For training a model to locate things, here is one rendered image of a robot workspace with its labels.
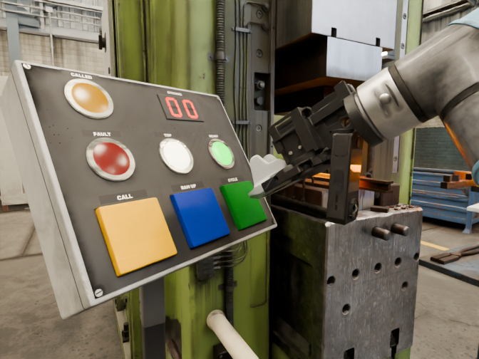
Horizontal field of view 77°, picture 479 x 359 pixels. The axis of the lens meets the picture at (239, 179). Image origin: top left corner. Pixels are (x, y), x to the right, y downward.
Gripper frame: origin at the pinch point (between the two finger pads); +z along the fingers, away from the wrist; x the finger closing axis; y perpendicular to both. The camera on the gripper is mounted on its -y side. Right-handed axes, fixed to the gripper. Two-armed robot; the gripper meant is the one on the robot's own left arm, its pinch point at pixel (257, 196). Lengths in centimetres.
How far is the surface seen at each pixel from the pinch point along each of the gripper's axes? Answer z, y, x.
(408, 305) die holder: 8, -43, -60
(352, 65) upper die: -14, 24, -43
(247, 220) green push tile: 2.5, -2.8, 1.6
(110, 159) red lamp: 2.8, 9.2, 20.4
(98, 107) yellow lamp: 2.9, 16.6, 19.5
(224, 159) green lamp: 2.9, 8.1, 0.4
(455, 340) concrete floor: 28, -102, -159
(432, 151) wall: 59, 13, -905
